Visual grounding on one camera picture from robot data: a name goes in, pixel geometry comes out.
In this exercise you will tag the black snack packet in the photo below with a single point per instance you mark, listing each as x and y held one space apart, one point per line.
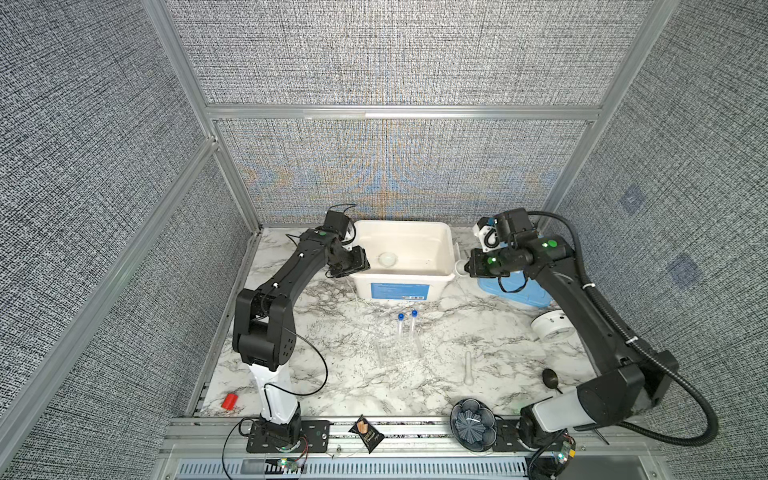
370 436

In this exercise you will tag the black long-handled spoon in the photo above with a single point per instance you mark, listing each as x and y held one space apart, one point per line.
551 381

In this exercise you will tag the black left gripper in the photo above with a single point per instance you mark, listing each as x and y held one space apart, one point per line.
360 262

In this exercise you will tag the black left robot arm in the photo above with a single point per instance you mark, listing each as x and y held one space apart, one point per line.
264 330

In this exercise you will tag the white round dish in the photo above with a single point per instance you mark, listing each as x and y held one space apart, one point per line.
387 259

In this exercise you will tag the white round device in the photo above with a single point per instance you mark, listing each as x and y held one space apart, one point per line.
552 326

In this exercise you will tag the small red cap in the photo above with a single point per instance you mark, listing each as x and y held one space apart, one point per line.
229 402

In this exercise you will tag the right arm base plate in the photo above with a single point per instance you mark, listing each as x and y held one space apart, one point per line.
507 439

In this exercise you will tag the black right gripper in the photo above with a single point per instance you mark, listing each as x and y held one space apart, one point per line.
477 268

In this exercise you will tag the white plastic storage bin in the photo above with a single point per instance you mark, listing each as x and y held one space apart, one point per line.
426 260

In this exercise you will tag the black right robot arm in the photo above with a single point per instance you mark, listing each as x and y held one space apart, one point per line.
631 377

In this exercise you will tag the aluminium front rail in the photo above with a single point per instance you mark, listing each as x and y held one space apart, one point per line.
412 448

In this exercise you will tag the blue plastic bin lid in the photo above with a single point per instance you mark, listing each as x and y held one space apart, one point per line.
517 288

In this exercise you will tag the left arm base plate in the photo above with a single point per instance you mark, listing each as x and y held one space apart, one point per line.
307 435

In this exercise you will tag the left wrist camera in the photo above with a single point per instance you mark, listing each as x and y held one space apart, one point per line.
339 223

